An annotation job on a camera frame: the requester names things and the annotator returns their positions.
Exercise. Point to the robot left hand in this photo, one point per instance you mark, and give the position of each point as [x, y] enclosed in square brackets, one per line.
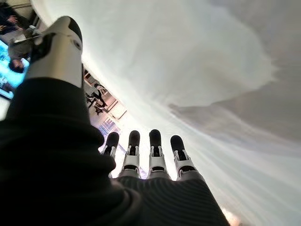
[58, 164]

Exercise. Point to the white duvet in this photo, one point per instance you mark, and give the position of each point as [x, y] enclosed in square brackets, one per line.
[188, 70]

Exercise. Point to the white black humanoid figure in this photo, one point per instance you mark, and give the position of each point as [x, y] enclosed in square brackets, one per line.
[97, 96]

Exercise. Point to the bright display screen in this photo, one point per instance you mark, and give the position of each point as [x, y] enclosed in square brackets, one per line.
[7, 77]

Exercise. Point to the person in grey shirt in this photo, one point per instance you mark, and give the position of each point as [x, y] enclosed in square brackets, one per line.
[17, 54]

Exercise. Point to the person in dark clothes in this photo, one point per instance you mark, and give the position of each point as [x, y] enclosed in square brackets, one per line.
[9, 14]

